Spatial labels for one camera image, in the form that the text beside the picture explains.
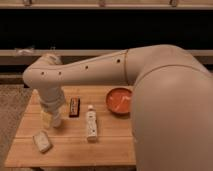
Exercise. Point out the white paper cup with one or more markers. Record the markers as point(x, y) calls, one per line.
point(56, 120)

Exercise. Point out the clear plastic wrap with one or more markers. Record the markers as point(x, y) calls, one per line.
point(24, 51)

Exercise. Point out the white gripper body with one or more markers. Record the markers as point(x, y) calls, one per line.
point(52, 103)

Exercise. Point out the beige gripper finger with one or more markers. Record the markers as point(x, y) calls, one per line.
point(46, 119)

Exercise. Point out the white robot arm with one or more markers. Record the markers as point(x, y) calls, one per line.
point(171, 104)

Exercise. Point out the orange bowl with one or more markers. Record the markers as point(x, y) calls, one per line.
point(118, 100)

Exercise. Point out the wooden table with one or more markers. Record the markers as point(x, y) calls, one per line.
point(70, 146)

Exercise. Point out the white plastic bottle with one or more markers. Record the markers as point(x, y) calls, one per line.
point(91, 124)

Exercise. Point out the brown chocolate bar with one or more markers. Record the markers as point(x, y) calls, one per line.
point(74, 107)

